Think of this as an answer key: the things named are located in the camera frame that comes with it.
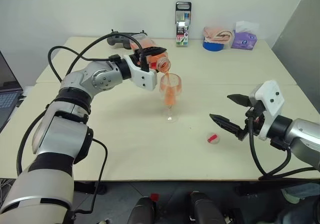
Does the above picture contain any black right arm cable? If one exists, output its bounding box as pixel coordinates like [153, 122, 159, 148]
[246, 115, 320, 181]

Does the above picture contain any purple tissue pack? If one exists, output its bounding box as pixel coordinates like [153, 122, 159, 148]
[230, 20, 260, 51]

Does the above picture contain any white cable bundle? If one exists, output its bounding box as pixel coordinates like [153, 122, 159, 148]
[0, 177, 16, 198]

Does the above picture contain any white bottle cap red tape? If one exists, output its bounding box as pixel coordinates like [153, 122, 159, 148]
[205, 131, 222, 146]

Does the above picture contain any dark rounded shape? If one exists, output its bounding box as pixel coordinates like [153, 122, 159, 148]
[130, 196, 157, 224]
[187, 190, 226, 224]

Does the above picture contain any dark grey handheld controller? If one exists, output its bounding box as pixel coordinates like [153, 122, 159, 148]
[106, 29, 149, 51]

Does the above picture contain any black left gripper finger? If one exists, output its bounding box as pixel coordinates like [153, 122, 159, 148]
[142, 46, 168, 58]

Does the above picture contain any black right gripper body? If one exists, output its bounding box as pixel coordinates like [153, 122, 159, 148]
[245, 101, 266, 135]

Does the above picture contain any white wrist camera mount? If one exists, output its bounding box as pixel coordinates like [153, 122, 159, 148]
[249, 79, 286, 142]
[123, 54, 159, 93]

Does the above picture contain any marker pen pack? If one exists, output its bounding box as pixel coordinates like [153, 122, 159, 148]
[174, 1, 193, 48]

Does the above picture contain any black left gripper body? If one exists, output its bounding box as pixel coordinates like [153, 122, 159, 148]
[133, 48, 151, 72]

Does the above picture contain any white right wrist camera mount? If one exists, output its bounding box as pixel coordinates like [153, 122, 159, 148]
[249, 79, 286, 142]

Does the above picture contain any blue tape roll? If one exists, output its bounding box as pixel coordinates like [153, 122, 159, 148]
[202, 39, 225, 53]

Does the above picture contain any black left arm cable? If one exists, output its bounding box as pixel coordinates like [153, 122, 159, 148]
[15, 33, 145, 214]

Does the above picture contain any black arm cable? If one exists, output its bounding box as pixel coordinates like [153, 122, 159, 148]
[246, 115, 320, 181]
[15, 33, 145, 214]

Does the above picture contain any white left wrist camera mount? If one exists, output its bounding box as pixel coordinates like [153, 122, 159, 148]
[123, 54, 159, 93]

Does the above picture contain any clear wine glass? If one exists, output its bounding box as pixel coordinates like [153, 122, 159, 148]
[159, 72, 183, 124]

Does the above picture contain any blue jeans leg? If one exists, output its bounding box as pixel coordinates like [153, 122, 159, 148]
[280, 182, 320, 224]

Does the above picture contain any grey laptop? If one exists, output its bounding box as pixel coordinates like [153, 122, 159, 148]
[0, 49, 25, 133]

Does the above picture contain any pink folded towel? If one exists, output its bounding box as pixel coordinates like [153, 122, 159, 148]
[202, 25, 235, 45]

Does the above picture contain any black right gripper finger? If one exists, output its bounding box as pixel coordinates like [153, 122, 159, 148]
[226, 93, 251, 108]
[209, 113, 247, 142]

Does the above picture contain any bottle of orange liquid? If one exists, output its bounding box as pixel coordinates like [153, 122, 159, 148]
[128, 33, 172, 74]

